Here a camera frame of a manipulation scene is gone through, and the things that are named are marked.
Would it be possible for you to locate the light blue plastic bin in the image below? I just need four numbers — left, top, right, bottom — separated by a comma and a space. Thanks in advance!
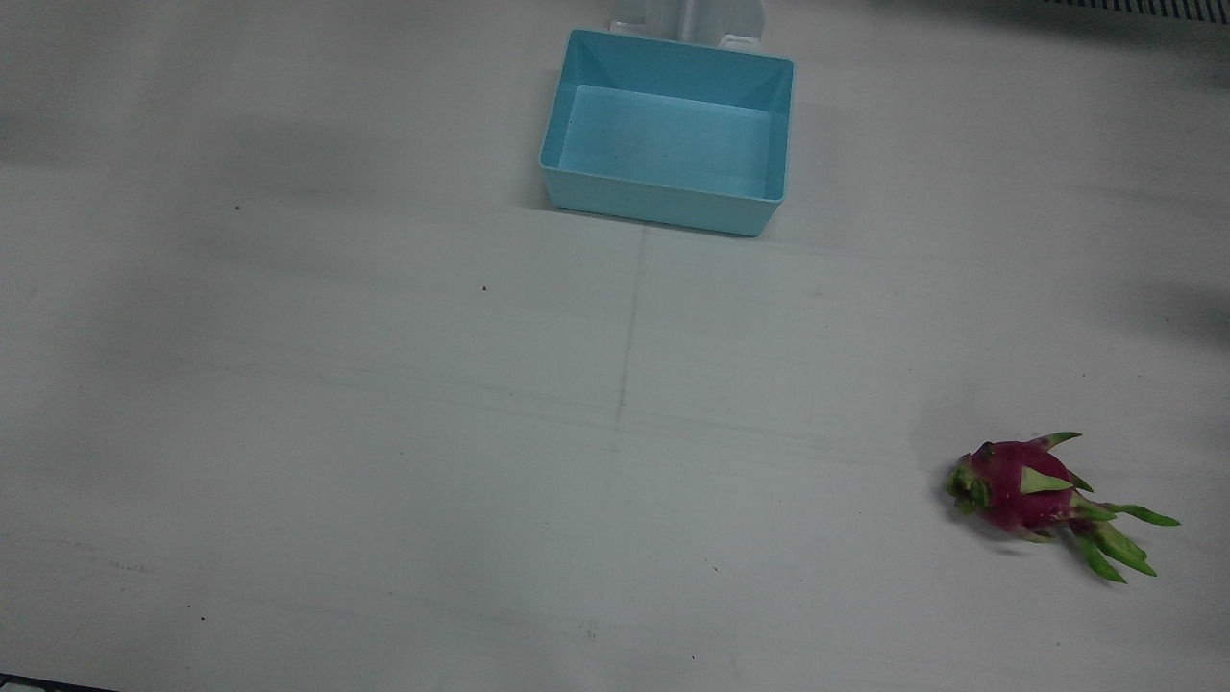
538, 29, 796, 238

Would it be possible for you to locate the pink dragon fruit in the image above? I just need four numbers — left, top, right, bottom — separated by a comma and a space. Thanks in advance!
946, 432, 1182, 585

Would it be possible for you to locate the white aluminium frame post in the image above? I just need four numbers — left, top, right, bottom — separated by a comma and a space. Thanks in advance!
608, 0, 767, 52

